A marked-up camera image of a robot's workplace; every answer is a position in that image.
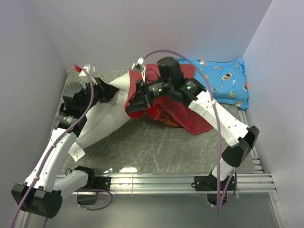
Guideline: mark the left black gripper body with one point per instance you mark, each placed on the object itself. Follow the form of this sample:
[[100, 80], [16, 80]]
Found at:
[[100, 93]]

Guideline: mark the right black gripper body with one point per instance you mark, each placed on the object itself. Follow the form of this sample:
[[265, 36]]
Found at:
[[156, 89]]

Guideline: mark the white pillow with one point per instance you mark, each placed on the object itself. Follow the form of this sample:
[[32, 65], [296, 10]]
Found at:
[[103, 118]]

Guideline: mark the red pillowcase with grey print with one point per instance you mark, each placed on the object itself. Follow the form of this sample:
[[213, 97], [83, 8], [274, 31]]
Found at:
[[165, 109]]

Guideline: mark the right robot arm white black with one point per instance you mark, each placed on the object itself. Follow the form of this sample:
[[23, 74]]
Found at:
[[172, 86]]

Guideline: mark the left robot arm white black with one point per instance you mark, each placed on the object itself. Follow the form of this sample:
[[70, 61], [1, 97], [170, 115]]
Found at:
[[40, 193]]

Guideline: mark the right control board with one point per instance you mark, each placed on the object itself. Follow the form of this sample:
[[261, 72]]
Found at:
[[212, 199]]

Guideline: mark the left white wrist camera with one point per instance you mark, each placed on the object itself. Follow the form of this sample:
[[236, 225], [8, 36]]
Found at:
[[81, 69]]

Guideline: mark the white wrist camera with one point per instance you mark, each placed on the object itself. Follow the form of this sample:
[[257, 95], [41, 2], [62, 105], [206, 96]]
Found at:
[[140, 67], [81, 69]]

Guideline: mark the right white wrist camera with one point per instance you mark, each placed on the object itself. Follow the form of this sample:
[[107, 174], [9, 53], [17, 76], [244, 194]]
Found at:
[[140, 67]]

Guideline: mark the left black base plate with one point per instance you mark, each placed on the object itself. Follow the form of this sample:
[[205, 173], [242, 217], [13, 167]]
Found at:
[[103, 183]]

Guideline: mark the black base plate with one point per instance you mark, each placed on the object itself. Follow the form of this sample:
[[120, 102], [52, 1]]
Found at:
[[103, 183], [209, 183]]

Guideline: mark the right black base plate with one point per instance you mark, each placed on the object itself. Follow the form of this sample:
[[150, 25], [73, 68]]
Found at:
[[209, 183]]

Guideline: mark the aluminium rail frame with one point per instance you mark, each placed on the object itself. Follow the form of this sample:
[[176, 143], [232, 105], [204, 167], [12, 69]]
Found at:
[[152, 167]]

